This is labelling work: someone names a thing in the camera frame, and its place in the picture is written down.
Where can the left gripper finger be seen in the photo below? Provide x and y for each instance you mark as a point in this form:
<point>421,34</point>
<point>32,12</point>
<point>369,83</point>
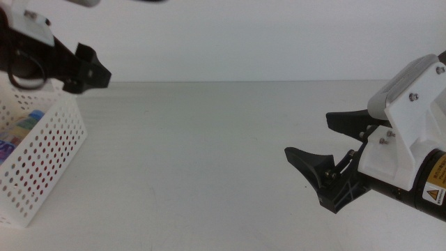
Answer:
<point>95,71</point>
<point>75,86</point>

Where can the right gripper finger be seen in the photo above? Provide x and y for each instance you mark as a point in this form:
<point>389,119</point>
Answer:
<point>313,164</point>
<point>348,122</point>

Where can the blue capped water bottle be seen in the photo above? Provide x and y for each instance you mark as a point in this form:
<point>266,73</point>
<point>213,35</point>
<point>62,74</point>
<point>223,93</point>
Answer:
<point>36,114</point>

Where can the white perforated plastic basket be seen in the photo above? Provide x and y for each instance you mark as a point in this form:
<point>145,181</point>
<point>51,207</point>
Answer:
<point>78,115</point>

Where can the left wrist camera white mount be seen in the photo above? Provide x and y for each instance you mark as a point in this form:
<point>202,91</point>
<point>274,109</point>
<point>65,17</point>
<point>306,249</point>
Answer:
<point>31,24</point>

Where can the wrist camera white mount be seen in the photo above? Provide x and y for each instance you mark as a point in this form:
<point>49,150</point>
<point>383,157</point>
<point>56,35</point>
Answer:
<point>411,122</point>
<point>31,24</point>

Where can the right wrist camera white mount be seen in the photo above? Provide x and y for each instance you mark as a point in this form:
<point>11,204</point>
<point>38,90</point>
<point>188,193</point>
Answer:
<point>411,122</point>

